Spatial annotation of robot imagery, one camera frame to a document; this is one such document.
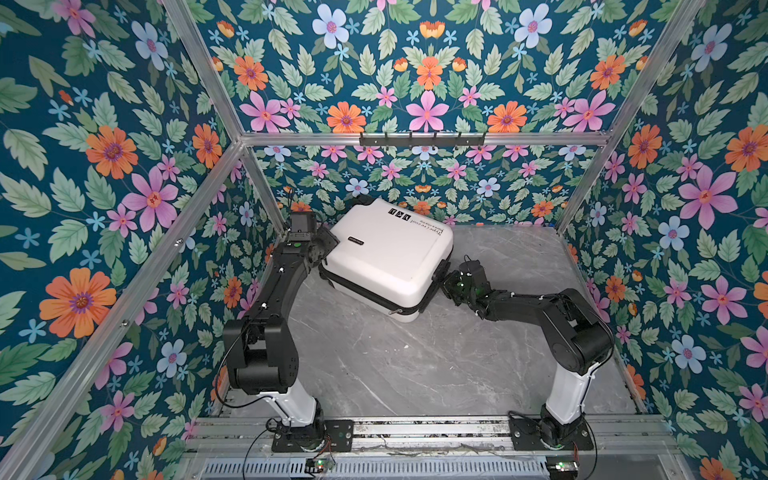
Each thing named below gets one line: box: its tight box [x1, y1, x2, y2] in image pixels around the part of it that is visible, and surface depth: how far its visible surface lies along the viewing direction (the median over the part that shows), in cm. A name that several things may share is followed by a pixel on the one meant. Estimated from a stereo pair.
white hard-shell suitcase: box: [318, 198, 454, 322], surface depth 90 cm
